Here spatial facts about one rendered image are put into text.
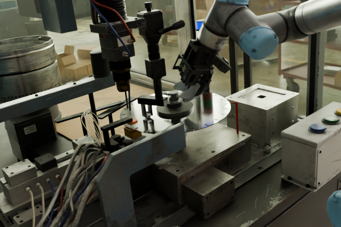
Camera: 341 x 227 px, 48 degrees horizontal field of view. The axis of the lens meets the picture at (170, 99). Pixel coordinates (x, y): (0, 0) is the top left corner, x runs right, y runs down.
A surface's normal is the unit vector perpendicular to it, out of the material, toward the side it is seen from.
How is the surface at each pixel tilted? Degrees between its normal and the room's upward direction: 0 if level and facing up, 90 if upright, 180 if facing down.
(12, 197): 90
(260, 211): 0
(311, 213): 90
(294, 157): 90
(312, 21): 109
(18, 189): 90
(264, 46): 119
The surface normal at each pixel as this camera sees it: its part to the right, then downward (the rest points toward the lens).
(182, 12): -0.76, 0.29
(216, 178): -0.10, -0.93
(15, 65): 0.28, 0.32
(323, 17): -0.72, 0.58
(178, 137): 0.64, 0.22
